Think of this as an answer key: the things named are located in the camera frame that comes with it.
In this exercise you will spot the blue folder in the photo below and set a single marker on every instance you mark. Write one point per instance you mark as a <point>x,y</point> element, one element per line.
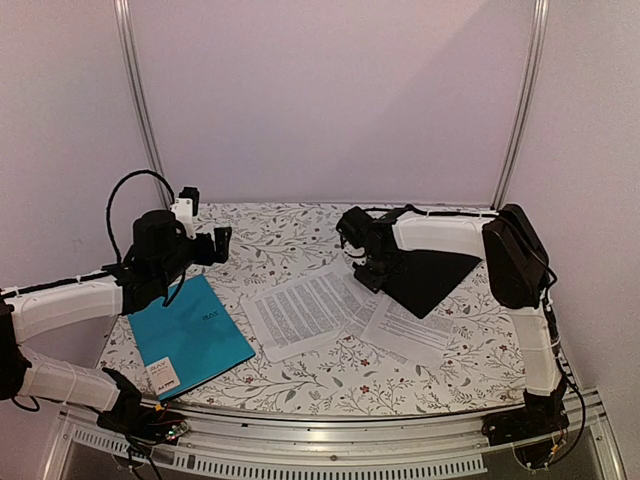
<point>188,342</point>

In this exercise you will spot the printed paper sheet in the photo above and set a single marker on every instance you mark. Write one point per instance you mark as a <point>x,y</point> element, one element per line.
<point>422,341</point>
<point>302,314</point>

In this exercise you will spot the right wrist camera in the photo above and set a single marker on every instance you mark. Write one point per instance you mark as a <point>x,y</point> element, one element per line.
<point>353,227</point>

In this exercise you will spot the left aluminium frame post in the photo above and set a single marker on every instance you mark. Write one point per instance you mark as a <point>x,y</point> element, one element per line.
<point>133,73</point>

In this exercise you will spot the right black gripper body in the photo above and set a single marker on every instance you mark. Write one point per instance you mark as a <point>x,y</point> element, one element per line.
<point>381,269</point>

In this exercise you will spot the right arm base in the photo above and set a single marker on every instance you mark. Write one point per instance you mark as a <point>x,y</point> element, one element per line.
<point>540,416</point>

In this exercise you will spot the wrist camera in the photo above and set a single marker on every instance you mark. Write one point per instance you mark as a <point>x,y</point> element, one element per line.
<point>185,209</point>
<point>353,227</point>

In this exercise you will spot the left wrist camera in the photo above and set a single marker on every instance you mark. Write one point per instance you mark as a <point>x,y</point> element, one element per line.
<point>185,209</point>

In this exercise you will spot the front aluminium rail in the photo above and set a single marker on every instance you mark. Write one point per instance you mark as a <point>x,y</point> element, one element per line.
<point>223,443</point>

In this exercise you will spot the right aluminium frame post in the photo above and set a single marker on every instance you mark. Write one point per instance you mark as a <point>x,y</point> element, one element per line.
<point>531,70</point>

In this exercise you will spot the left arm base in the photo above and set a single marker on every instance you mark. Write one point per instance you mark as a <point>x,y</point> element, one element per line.
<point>129,417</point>

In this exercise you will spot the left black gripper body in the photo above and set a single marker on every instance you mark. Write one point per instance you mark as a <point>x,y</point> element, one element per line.
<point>206,256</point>

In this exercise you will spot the floral tablecloth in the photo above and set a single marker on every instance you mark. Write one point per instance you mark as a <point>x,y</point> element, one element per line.
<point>272,243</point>

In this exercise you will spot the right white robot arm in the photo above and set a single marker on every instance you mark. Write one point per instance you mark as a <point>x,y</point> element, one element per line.
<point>517,265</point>

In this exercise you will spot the black clip folder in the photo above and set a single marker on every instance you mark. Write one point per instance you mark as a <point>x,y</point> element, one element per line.
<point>420,280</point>

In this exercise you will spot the aluminium frame post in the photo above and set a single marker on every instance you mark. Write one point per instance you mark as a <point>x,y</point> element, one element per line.
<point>133,73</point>
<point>531,70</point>

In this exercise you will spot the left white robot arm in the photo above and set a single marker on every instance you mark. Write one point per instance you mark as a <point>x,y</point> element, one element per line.
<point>164,247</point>

